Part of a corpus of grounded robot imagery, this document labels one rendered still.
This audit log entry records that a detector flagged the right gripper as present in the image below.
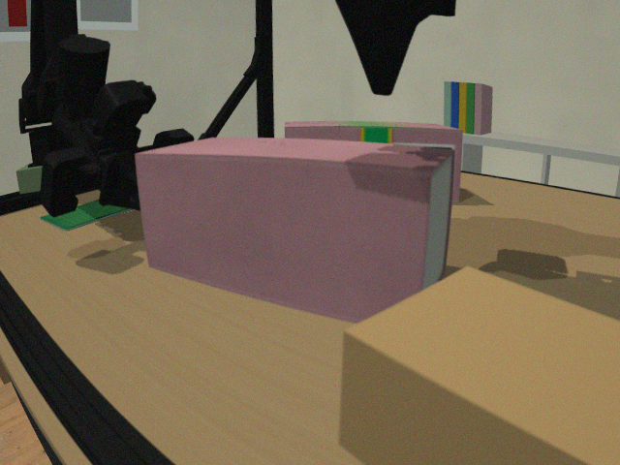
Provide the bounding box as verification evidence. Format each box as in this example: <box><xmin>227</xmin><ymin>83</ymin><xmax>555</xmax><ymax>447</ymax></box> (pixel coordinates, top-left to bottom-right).
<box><xmin>40</xmin><ymin>121</ymin><xmax>194</xmax><ymax>217</ymax></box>

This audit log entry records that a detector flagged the tan rectangular box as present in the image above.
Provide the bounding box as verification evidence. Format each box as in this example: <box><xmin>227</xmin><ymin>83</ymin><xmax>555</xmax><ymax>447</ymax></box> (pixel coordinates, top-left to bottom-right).
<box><xmin>339</xmin><ymin>266</ymin><xmax>620</xmax><ymax>465</ymax></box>

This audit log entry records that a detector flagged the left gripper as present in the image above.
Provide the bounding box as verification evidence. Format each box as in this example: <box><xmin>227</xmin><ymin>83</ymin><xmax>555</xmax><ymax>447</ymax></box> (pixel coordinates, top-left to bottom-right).
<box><xmin>335</xmin><ymin>0</ymin><xmax>456</xmax><ymax>96</ymax></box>

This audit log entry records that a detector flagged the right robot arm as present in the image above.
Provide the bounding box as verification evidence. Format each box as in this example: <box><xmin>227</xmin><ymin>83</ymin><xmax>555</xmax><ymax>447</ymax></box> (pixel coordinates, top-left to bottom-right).
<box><xmin>18</xmin><ymin>0</ymin><xmax>156</xmax><ymax>168</ymax></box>

